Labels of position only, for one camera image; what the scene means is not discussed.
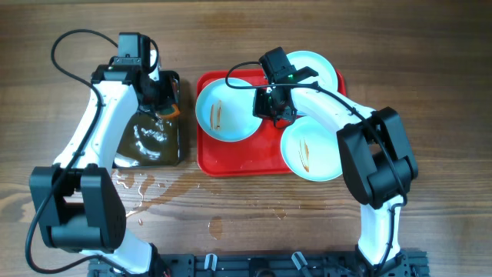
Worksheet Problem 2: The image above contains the orange green sponge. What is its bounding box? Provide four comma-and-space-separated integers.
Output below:
157, 104, 181, 119

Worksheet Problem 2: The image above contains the white plate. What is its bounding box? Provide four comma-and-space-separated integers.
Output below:
280, 116, 342, 182
195, 78, 262, 142
287, 50, 339, 92

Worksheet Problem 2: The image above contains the white plate top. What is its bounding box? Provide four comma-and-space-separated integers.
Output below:
287, 50, 339, 92

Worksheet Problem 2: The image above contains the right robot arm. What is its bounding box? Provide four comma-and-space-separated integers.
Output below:
254, 83, 418, 276

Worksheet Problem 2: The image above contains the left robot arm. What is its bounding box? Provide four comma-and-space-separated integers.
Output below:
25, 65, 169, 276

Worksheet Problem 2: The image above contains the black water tray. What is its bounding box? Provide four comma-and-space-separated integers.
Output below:
113, 71, 181, 168

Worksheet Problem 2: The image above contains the red serving tray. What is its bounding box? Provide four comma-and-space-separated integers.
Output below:
196, 68, 347, 178

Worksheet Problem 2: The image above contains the right black cable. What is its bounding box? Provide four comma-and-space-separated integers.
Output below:
224, 61, 408, 270

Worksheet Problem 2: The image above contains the black cable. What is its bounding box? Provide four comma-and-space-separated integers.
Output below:
224, 61, 408, 270
24, 28, 162, 275

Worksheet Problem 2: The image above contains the left black cable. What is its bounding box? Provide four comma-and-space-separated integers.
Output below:
24, 28, 162, 275

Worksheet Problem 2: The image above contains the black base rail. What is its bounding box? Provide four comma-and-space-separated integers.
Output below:
87, 250, 428, 277

